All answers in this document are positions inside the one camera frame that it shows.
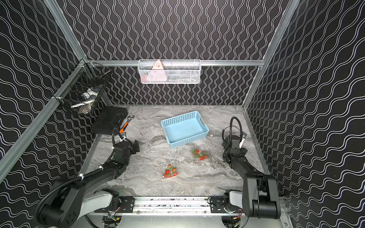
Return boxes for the light blue perforated plastic basket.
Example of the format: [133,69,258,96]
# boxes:
[161,111,209,149]

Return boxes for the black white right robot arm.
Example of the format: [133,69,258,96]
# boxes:
[221,116,281,219]

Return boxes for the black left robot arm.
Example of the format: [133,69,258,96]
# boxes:
[34,133,140,228]

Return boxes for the black plastic case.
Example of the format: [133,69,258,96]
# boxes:
[91,106,128,135]

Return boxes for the white items in corner basket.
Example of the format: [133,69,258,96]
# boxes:
[71,88,98,115]

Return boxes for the pink triangular object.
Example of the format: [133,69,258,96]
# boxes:
[146,60,167,82]

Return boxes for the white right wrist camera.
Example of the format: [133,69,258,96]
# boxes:
[239,138,245,148]

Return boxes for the orange handled wrench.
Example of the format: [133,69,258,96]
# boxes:
[119,115,135,133]

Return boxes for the black wire corner basket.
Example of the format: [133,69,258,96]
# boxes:
[54,59,112,116]

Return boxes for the white wire wall basket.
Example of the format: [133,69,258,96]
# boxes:
[137,59,202,84]

